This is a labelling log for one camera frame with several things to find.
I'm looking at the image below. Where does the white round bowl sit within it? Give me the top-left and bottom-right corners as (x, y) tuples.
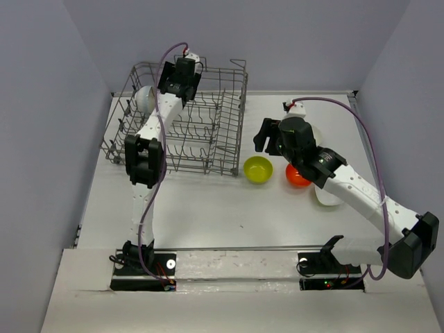
(135, 85), (155, 117)
(311, 126), (323, 146)

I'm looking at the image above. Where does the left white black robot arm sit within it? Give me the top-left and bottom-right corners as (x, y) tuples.
(123, 53), (201, 274)

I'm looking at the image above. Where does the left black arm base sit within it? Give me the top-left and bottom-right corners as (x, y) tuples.
(108, 241), (177, 292)

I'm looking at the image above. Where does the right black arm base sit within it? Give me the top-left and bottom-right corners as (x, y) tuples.
(296, 235), (365, 291)

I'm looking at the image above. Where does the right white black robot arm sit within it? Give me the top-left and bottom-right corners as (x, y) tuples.
(253, 117), (439, 279)

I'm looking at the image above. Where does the lime green bowl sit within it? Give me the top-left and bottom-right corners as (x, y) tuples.
(243, 156), (273, 185)

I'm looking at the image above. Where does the orange bowl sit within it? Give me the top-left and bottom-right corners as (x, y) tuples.
(285, 164), (311, 187)

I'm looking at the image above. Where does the white square bowl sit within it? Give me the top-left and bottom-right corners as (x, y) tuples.
(314, 187), (343, 207)

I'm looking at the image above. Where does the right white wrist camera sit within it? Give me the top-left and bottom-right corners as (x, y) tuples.
(282, 100), (307, 119)

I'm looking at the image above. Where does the grey wire dish rack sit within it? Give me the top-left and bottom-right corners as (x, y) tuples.
(101, 58), (248, 176)

